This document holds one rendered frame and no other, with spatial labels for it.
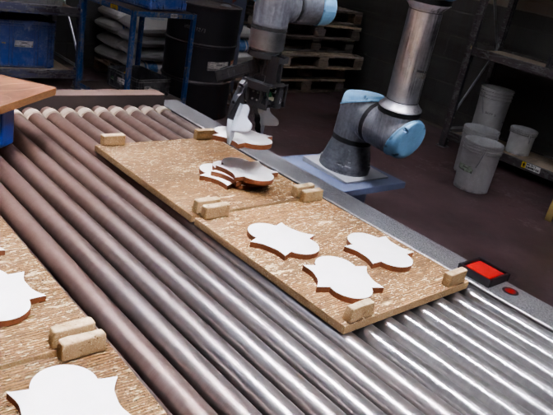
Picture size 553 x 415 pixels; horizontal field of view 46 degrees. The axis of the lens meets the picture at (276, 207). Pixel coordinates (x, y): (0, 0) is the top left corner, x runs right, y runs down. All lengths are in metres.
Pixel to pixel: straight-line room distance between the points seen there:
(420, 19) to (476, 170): 3.35
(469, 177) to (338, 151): 3.18
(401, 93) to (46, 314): 1.11
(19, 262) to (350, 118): 1.06
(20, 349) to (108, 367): 0.11
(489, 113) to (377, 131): 4.26
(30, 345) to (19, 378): 0.07
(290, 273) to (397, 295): 0.19
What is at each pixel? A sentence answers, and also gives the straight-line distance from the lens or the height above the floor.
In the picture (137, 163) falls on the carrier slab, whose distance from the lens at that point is 1.52.
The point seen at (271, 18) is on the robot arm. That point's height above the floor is 1.31.
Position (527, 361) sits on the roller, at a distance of 1.16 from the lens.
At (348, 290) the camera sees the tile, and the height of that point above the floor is 0.95.
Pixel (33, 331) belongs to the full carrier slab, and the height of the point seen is 0.94.
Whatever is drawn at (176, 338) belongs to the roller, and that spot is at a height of 0.92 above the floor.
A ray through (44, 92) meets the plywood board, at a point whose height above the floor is 1.04.
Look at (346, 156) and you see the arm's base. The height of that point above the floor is 0.93.
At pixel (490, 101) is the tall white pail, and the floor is 0.50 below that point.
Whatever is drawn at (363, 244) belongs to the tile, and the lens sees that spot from 1.29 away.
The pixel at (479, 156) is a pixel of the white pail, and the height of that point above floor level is 0.28.
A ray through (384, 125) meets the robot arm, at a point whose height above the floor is 1.06.
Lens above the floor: 1.46
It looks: 22 degrees down
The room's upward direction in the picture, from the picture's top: 11 degrees clockwise
